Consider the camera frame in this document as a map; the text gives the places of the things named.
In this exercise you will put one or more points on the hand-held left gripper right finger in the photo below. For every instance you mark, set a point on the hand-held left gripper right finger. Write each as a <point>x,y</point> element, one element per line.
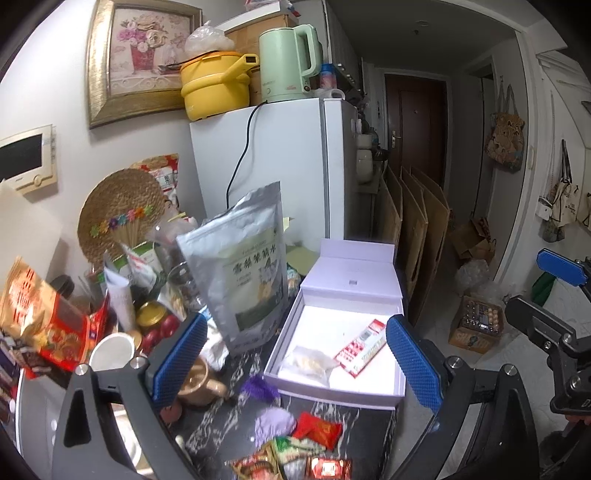
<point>413,364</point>

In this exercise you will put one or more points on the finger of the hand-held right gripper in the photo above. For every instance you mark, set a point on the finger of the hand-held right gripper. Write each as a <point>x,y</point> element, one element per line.
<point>535,318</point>
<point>561,265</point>

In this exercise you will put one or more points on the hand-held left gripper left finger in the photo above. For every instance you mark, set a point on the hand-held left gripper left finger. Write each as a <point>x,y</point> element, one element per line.
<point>180,360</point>

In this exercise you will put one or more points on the red white packet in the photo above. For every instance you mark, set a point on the red white packet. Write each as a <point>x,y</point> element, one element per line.
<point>360,350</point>

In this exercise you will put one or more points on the clear bag white pieces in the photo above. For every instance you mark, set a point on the clear bag white pieces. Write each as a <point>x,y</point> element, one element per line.
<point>307,364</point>

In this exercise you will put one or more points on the red candy packet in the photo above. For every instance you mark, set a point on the red candy packet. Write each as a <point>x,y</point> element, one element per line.
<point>318,429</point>

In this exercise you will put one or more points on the lavender gift box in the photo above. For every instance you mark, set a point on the lavender gift box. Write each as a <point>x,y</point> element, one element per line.
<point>351,267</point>

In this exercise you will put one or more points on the orange red snack packet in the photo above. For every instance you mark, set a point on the orange red snack packet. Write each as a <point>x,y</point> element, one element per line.
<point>254,468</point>

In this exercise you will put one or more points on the clear red snack packet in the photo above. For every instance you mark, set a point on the clear red snack packet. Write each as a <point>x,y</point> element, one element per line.
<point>328,468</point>

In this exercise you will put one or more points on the green snack packet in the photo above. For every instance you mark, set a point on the green snack packet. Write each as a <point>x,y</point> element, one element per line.
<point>293,450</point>

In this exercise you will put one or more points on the green bag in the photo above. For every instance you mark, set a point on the green bag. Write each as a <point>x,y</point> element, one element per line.
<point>542,288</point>

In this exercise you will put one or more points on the beige mug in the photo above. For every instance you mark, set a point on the beige mug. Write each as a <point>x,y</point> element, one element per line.
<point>203,383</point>

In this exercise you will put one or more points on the white crumpled tissue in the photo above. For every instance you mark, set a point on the white crumpled tissue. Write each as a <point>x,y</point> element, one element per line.
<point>217,350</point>

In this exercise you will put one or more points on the jar with gold lid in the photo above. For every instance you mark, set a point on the jar with gold lid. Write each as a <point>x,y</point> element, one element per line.
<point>151,314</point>

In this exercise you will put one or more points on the cardboard box of small goods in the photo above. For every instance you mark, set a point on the cardboard box of small goods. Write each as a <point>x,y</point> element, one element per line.
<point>475,323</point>

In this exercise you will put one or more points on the canvas tote bags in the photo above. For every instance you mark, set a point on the canvas tote bags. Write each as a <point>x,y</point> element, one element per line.
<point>561,198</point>

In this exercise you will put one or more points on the ceramic cup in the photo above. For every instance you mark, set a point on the ceramic cup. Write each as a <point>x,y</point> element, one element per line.
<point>111,350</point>

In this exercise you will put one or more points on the crumpled plastic bag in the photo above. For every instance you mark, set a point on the crumpled plastic bag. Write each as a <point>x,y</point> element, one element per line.
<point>475,277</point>

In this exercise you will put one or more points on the glass jar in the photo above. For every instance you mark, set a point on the glass jar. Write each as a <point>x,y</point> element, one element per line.
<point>184,286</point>

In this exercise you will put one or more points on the open cardboard box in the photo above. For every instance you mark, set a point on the open cardboard box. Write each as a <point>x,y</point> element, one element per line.
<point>471,240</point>

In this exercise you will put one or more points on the green white carton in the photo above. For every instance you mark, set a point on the green white carton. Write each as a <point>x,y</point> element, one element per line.
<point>143,263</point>

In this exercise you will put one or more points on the flat cardboard sheet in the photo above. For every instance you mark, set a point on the flat cardboard sheet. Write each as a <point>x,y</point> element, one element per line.
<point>388,212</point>
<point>436,249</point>
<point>413,230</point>

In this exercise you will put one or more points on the silver standing pouch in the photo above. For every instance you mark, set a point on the silver standing pouch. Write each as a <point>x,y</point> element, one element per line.
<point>240,258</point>

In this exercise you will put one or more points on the patterned tote bag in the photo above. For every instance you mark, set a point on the patterned tote bag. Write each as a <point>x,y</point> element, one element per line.
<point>505,138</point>

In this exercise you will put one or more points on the orange snack bag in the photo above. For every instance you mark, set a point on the orange snack bag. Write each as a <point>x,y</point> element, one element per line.
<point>41,314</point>

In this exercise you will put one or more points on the dark printed packets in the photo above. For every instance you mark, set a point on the dark printed packets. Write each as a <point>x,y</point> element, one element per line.
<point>9,369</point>

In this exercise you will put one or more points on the woven straw fan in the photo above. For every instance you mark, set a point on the woven straw fan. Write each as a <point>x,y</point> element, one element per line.
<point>115,198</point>

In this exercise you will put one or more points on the red patterned package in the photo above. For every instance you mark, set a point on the red patterned package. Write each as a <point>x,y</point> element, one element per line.
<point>166,175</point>

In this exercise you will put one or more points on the brown door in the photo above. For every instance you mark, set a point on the brown door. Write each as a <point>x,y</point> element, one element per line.
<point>415,129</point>

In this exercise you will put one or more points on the white ceramic crock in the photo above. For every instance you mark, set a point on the white ceramic crock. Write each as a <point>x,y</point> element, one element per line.
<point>364,161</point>

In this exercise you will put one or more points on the white fridge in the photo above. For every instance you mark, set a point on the white fridge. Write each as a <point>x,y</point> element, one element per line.
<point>277,152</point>

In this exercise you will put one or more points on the yellow cooking pot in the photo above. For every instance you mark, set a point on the yellow cooking pot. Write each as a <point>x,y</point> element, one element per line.
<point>207,92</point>

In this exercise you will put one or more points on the pink bottle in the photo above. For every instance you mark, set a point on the pink bottle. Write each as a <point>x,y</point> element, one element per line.
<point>328,78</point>

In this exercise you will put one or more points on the green electric kettle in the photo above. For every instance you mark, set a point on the green electric kettle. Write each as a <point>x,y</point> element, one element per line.
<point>281,64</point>

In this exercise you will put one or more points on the gold framed flower picture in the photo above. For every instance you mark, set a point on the gold framed flower picture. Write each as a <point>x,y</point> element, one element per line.
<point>138,46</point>

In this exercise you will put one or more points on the clear plastic bag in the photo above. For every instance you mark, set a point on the clear plastic bag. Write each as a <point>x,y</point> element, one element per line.
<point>207,41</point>

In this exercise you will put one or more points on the brown cardboard box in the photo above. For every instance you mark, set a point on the brown cardboard box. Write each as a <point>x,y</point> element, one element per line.
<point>249,32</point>

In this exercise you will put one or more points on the wall intercom panel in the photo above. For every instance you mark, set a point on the wall intercom panel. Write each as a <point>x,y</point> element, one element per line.
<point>23,157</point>

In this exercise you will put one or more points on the white wall cabinets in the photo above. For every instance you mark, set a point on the white wall cabinets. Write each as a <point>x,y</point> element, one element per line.
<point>341,37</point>

